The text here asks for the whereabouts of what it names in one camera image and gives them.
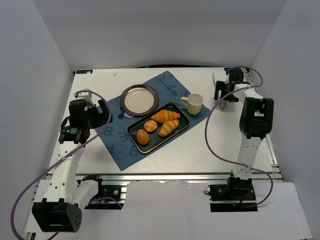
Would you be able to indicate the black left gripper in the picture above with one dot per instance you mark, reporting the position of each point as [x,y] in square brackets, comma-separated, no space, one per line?
[104,113]

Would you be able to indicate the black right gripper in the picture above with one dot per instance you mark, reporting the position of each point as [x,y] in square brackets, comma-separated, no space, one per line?
[221,90]

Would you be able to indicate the glazed brown oval bread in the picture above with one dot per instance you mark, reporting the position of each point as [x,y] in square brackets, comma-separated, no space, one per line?
[142,137]

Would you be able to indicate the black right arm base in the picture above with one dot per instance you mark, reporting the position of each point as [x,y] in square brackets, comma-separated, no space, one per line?
[237,195]

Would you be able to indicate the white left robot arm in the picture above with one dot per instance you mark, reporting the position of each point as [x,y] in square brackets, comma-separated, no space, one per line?
[60,209]

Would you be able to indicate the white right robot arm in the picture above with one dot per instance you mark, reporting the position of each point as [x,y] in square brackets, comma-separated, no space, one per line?
[255,121]

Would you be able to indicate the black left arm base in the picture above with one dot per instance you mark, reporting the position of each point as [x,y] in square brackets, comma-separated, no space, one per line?
[110,196]

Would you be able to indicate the pale yellow cup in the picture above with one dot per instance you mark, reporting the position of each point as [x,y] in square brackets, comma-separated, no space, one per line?
[193,103]

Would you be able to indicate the blue placemat with letters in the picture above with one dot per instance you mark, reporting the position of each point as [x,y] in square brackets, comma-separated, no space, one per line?
[120,137]

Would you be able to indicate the blue label sticker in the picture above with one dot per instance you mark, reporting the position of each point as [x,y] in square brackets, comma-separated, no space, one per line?
[84,71]

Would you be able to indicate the round metal plate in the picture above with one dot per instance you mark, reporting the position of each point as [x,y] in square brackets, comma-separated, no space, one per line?
[139,100]

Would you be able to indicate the pale round bun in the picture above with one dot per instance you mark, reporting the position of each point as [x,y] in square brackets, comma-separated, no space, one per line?
[150,126]

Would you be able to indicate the striped croissant upper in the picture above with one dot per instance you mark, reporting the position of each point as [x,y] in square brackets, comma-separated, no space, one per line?
[164,115]

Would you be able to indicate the striped croissant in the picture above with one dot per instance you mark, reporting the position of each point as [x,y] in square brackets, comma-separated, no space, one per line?
[164,115]
[168,127]

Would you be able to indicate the striped croissant lower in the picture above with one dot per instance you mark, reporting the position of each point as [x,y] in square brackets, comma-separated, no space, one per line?
[168,127]

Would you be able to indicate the black rectangular tray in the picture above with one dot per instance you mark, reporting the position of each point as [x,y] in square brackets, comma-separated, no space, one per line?
[155,141]

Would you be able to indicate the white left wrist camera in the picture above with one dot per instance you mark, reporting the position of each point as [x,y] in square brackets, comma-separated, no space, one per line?
[85,95]

